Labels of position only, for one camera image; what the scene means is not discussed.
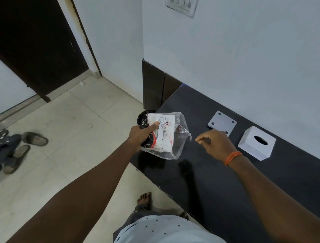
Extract black table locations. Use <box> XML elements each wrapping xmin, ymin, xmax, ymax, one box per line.
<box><xmin>142</xmin><ymin>59</ymin><xmax>183</xmax><ymax>112</ymax></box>

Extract person's right hand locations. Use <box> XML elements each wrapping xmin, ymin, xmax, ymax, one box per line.
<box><xmin>195</xmin><ymin>130</ymin><xmax>237</xmax><ymax>163</ymax></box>

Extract black trash bin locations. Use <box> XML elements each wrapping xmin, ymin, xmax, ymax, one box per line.
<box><xmin>137</xmin><ymin>109</ymin><xmax>156</xmax><ymax>131</ymax></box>

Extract orange thread wristband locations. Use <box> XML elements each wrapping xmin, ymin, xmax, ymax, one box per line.
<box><xmin>224</xmin><ymin>151</ymin><xmax>243</xmax><ymax>167</ymax></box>

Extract white square base plate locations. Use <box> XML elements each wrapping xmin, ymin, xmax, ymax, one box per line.
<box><xmin>206</xmin><ymin>110</ymin><xmax>237</xmax><ymax>138</ymax></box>

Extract brown slipper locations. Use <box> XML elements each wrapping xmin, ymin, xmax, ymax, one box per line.
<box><xmin>21</xmin><ymin>132</ymin><xmax>49</xmax><ymax>147</ymax></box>
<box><xmin>2</xmin><ymin>145</ymin><xmax>31</xmax><ymax>175</ymax></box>

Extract white wall switch panel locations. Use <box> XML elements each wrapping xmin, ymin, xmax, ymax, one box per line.
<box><xmin>165</xmin><ymin>0</ymin><xmax>199</xmax><ymax>18</ymax></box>

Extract person's right forearm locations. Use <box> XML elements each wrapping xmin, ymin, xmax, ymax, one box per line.
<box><xmin>226</xmin><ymin>155</ymin><xmax>320</xmax><ymax>243</ymax></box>

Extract dark wooden door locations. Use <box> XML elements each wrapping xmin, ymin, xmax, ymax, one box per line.
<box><xmin>0</xmin><ymin>0</ymin><xmax>89</xmax><ymax>103</ymax></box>

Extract person's left foot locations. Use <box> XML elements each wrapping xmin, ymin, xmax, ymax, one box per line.
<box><xmin>137</xmin><ymin>192</ymin><xmax>152</xmax><ymax>211</ymax></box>

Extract light patterned shirt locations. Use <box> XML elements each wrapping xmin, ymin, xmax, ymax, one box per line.
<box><xmin>114</xmin><ymin>215</ymin><xmax>227</xmax><ymax>243</ymax></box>

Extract white door frame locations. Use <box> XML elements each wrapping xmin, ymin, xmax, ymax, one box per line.
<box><xmin>57</xmin><ymin>0</ymin><xmax>102</xmax><ymax>78</ymax></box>

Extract person's left hand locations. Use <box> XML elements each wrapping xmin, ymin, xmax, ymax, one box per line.
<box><xmin>126</xmin><ymin>122</ymin><xmax>160</xmax><ymax>153</ymax></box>

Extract clear plastic tissue packet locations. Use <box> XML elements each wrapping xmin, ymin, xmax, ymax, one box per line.
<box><xmin>139</xmin><ymin>112</ymin><xmax>192</xmax><ymax>161</ymax></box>

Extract white tissue box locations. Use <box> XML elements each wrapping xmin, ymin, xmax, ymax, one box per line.
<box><xmin>238</xmin><ymin>126</ymin><xmax>277</xmax><ymax>162</ymax></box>

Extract dark grey trousers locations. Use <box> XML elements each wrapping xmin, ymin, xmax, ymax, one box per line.
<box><xmin>113</xmin><ymin>204</ymin><xmax>162</xmax><ymax>243</ymax></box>

